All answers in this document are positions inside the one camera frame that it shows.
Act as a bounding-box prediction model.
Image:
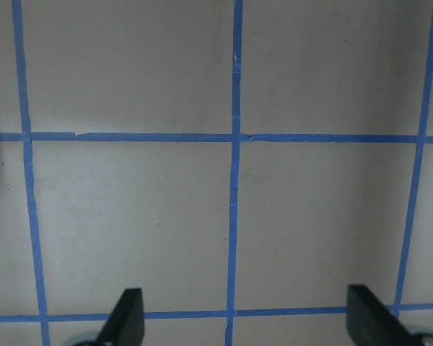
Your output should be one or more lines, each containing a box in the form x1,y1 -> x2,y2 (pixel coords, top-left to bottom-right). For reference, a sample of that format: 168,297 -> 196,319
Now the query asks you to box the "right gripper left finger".
97,288 -> 144,346

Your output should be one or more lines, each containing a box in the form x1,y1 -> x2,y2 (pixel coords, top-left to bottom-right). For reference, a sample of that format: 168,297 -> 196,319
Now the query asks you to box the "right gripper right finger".
346,285 -> 419,346

